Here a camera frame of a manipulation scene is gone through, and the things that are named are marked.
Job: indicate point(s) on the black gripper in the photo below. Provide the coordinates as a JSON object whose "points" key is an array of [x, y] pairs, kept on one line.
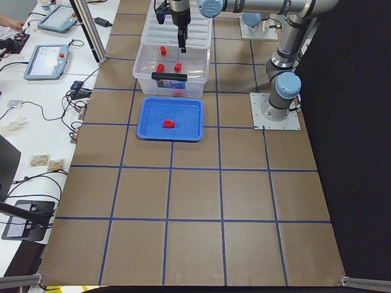
{"points": [[180, 14]]}

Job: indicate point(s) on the red block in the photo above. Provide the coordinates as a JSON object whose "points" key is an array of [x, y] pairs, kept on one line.
{"points": [[168, 124], [160, 68], [179, 93], [163, 51], [178, 67]]}

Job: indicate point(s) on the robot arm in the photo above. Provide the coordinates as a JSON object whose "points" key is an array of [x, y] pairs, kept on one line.
{"points": [[285, 85]]}

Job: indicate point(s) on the clear plastic storage box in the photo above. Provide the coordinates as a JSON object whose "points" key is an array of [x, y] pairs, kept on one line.
{"points": [[195, 63]]}

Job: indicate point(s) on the blue plastic tray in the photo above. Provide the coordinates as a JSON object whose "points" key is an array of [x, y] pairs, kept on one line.
{"points": [[187, 113]]}

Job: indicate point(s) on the black power adapter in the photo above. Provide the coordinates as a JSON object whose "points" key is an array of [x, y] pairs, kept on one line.
{"points": [[102, 22]]}

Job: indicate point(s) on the teach pendant tablet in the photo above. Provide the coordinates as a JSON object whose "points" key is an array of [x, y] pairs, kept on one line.
{"points": [[60, 20], [47, 62]]}

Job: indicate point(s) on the bag of small parts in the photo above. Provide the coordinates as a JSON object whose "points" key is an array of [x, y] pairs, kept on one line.
{"points": [[39, 160], [55, 165]]}

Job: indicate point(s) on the black box latch handle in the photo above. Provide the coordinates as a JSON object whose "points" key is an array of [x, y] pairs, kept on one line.
{"points": [[169, 76]]}

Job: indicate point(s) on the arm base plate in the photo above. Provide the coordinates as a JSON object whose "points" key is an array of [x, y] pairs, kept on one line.
{"points": [[265, 31], [265, 117]]}

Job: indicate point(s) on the aluminium frame post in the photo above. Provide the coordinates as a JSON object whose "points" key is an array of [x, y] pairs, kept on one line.
{"points": [[85, 18]]}

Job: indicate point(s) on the black camera stand base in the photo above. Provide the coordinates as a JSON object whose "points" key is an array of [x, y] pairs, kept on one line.
{"points": [[28, 220]]}

